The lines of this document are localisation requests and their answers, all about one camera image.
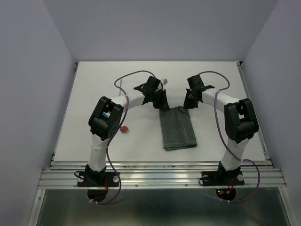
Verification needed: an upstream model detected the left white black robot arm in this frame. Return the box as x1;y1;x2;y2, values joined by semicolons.
81;76;170;186

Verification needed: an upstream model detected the iridescent rainbow spoon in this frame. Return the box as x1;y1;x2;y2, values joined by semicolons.
120;126;128;133

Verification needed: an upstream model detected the aluminium right side rail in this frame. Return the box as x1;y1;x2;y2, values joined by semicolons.
237;61;273;165

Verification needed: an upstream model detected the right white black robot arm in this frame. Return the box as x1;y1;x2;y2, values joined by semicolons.
184;71;259;184

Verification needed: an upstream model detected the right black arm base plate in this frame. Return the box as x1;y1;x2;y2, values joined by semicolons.
199;171;245;187

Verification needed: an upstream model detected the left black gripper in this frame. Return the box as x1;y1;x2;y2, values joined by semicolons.
150;89;170;111

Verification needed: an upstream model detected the dark grey cloth napkin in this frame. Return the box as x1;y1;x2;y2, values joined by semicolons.
159;106;198;151

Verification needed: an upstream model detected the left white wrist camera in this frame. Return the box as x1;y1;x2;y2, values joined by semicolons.
159;79;168;90

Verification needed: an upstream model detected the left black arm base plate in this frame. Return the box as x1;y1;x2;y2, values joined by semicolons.
74;171;119;187

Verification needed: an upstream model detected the aluminium front rail frame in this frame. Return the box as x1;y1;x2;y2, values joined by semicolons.
28;155;299;226

